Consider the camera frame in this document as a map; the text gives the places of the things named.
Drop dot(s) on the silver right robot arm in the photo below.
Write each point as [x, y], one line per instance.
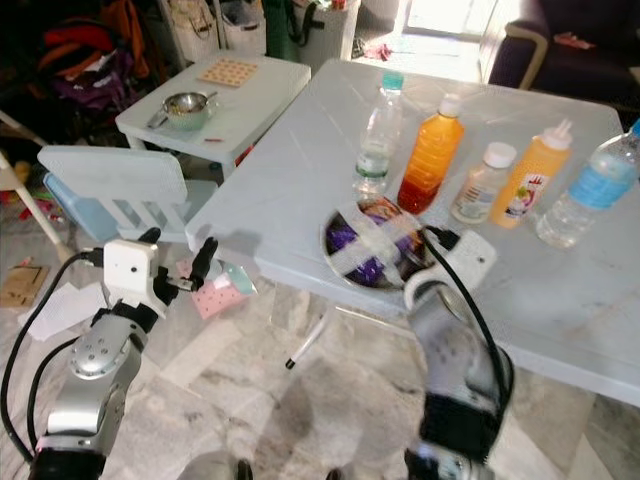
[455, 370]

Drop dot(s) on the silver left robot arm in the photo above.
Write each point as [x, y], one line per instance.
[95, 380]

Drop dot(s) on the pink dotted card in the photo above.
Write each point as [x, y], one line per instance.
[215, 300]

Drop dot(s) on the pale blue child chair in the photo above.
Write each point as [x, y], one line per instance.
[110, 178]

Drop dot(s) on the purple snack packet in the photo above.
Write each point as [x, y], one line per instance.
[350, 240]

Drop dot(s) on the round metal plate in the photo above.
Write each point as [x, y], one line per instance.
[335, 250]

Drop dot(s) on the small clear bottle white cap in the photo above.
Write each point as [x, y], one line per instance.
[482, 188]

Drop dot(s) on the orange juice bottle white cap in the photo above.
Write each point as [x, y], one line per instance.
[430, 160]

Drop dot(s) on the white paper sheet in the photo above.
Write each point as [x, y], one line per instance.
[55, 310]

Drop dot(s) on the large pale blue table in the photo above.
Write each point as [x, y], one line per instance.
[300, 170]

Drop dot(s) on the small metal pot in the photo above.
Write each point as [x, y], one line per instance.
[188, 108]

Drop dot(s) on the teal cap water bottle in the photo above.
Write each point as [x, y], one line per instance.
[378, 140]

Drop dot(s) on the brown cardboard piece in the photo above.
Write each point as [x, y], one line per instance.
[22, 287]

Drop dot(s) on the white slanted pole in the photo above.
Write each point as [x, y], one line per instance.
[15, 190]

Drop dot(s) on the orange squeeze bottle white nozzle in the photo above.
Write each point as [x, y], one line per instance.
[530, 180]

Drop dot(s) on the small white table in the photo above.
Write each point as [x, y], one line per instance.
[250, 110]

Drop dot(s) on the tan grid board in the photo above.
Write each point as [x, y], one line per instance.
[228, 72]

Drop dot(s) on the red and purple backpack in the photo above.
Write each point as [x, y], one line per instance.
[90, 58]

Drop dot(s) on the blue label water bottle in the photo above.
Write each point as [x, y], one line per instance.
[590, 190]

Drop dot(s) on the white tote bag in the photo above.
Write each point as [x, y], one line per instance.
[192, 30]

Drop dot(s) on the dark armchair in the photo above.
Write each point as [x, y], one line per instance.
[580, 65]

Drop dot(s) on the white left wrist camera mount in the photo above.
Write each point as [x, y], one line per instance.
[130, 272]

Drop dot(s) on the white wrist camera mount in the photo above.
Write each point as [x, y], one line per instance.
[130, 272]
[468, 258]

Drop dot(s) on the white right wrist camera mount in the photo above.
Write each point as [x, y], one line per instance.
[468, 258]

